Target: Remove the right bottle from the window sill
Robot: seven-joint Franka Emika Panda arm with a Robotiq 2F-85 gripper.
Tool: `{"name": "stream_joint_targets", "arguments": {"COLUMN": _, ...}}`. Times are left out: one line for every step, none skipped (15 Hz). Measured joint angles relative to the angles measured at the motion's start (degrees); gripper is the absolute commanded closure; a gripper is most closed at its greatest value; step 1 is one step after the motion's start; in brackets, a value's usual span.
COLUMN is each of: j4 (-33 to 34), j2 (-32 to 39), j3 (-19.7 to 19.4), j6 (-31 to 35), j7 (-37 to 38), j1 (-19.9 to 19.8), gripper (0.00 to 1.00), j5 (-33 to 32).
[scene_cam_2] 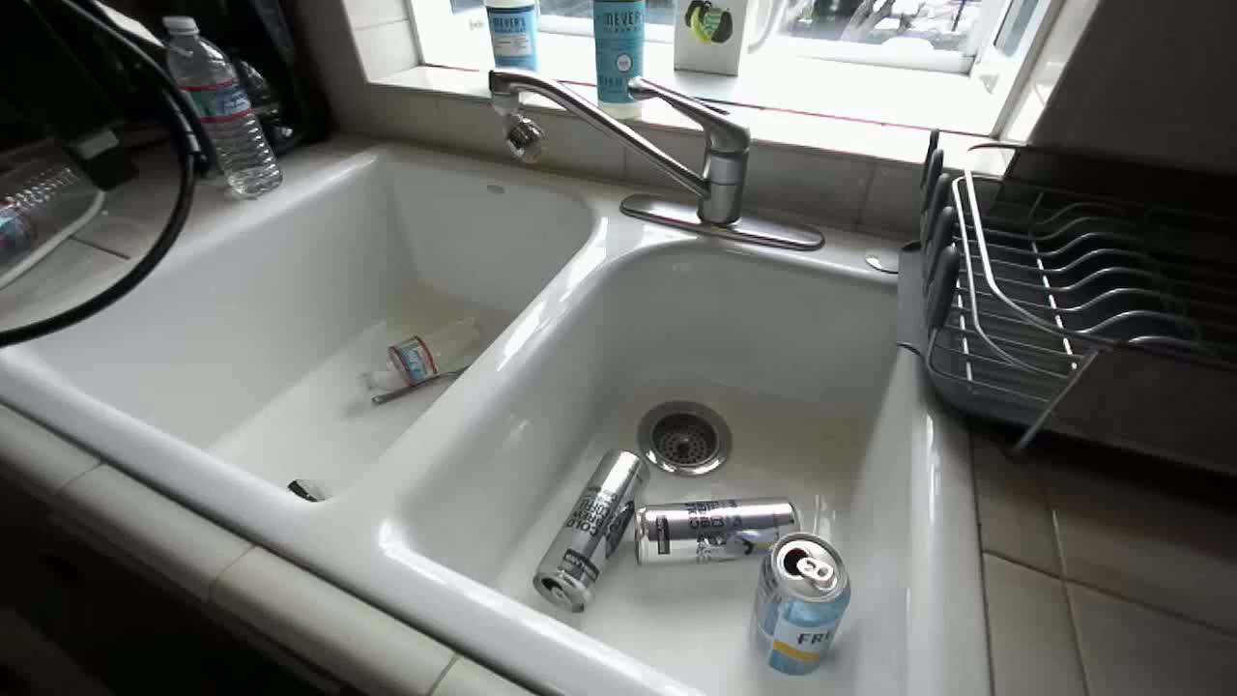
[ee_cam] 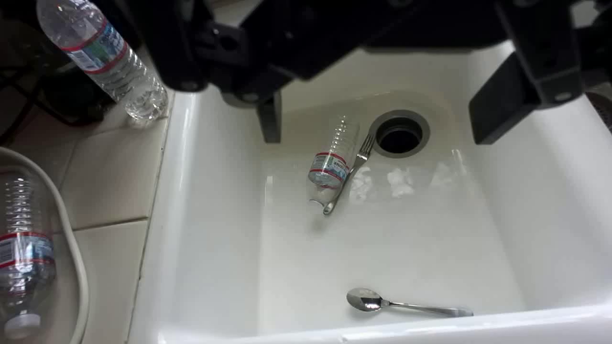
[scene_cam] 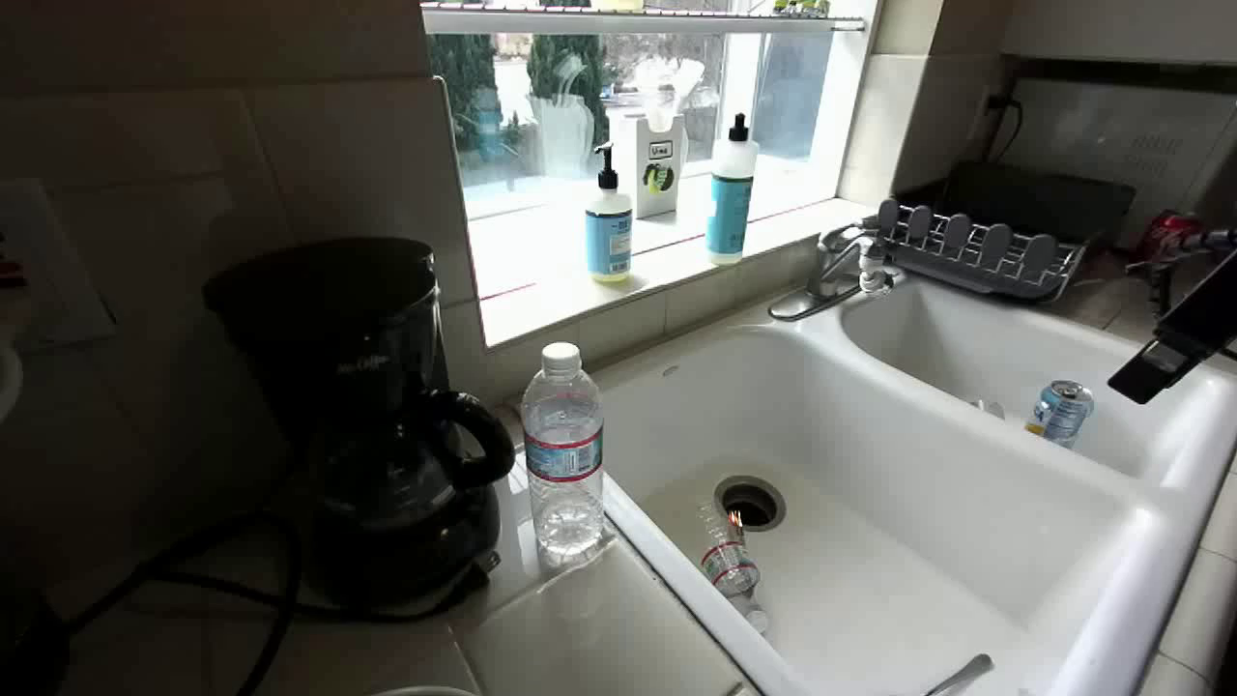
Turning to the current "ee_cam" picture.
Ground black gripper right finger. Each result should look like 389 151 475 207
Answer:
467 54 586 146

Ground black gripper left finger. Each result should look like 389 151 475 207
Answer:
161 22 303 146

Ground small crushed plastic bottle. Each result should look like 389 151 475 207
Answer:
307 113 364 211

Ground upright clear water bottle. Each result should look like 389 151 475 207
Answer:
35 0 173 129

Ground empty clear water bottle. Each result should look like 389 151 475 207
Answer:
0 169 62 344

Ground silver table knife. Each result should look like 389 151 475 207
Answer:
322 123 383 218

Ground metal sink drain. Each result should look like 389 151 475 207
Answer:
372 109 433 157

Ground white double basin sink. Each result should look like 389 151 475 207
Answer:
131 41 612 344

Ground silver spoon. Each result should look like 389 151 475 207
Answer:
345 287 477 320

